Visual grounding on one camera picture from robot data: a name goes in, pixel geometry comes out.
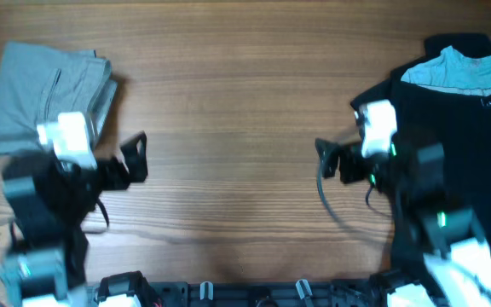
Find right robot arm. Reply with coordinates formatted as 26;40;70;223
315;134;491;306

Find black garment under t-shirt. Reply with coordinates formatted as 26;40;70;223
424;32;491;58

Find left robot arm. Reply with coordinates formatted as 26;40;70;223
0;132;148;306

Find light blue t-shirt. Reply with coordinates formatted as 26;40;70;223
401;46;491;96

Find folded grey shorts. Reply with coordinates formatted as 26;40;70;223
0;42;118;155

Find black shorts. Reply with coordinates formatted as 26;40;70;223
350;74;491;246

